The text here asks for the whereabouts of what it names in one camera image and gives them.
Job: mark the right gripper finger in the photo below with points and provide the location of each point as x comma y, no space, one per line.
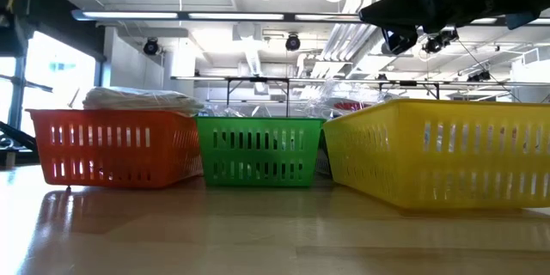
404,2
399,25

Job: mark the bagged blue toothbrush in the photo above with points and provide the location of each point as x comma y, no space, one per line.
374,94

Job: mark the bagged red toothbrush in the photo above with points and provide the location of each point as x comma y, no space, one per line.
350,105

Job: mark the bagged white toothbrush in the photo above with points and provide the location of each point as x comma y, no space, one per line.
320,111

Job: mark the yellow plastic basket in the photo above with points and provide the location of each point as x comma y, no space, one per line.
451,159

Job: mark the black plastic basket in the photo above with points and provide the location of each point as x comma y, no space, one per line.
322,163

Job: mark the green plastic basket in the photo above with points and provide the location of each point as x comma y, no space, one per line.
258,154

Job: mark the orange plastic basket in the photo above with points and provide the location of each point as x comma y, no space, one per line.
116,150

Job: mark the black metal stand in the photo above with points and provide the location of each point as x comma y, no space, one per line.
258,79
408,82

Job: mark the bright window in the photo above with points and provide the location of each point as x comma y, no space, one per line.
60,77

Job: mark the ceiling light rail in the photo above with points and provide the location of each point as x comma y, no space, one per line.
215,16

